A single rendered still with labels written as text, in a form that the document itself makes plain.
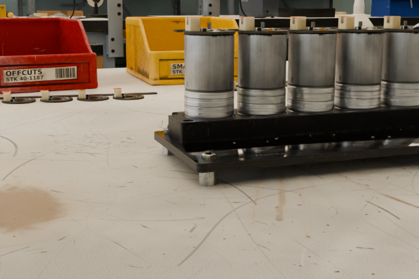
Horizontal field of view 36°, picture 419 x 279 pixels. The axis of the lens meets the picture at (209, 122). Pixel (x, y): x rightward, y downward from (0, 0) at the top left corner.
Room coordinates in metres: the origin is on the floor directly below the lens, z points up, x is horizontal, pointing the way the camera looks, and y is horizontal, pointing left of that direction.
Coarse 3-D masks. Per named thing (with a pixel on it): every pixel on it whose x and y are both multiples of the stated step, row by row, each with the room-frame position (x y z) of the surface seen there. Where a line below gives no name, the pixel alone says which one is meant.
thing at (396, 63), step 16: (384, 32) 0.35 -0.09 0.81; (400, 32) 0.34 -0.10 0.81; (416, 32) 0.34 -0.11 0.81; (384, 48) 0.35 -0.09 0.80; (400, 48) 0.34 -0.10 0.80; (416, 48) 0.34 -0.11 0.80; (384, 64) 0.35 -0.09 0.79; (400, 64) 0.34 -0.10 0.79; (416, 64) 0.34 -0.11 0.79; (384, 80) 0.35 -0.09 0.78; (400, 80) 0.34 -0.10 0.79; (416, 80) 0.34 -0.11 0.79; (384, 96) 0.35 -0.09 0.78; (400, 96) 0.34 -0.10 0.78; (416, 96) 0.34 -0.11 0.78
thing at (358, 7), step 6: (360, 0) 0.73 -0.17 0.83; (354, 6) 0.74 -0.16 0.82; (360, 6) 0.73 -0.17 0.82; (354, 12) 0.74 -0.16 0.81; (360, 12) 0.73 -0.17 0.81; (360, 18) 0.73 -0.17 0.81; (366, 18) 0.73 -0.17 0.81; (354, 24) 0.73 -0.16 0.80; (366, 24) 0.72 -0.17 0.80; (372, 24) 0.73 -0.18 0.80
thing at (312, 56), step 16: (304, 48) 0.32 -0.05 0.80; (320, 48) 0.32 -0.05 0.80; (288, 64) 0.33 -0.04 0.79; (304, 64) 0.32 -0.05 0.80; (320, 64) 0.32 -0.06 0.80; (288, 80) 0.33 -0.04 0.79; (304, 80) 0.32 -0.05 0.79; (320, 80) 0.32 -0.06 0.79; (288, 96) 0.33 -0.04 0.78; (304, 96) 0.32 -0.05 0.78; (320, 96) 0.32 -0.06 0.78; (304, 112) 0.32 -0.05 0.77; (320, 112) 0.32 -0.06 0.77
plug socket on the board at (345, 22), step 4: (340, 16) 0.34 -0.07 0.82; (344, 16) 0.34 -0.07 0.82; (348, 16) 0.34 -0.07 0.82; (352, 16) 0.34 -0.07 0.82; (340, 20) 0.34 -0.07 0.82; (344, 20) 0.34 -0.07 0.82; (348, 20) 0.34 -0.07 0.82; (352, 20) 0.34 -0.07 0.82; (340, 24) 0.34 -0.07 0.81; (344, 24) 0.34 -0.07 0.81; (348, 24) 0.34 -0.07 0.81; (352, 24) 0.34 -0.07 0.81; (340, 28) 0.34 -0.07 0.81; (344, 28) 0.34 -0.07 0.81; (348, 28) 0.34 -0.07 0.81; (352, 28) 0.34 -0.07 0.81
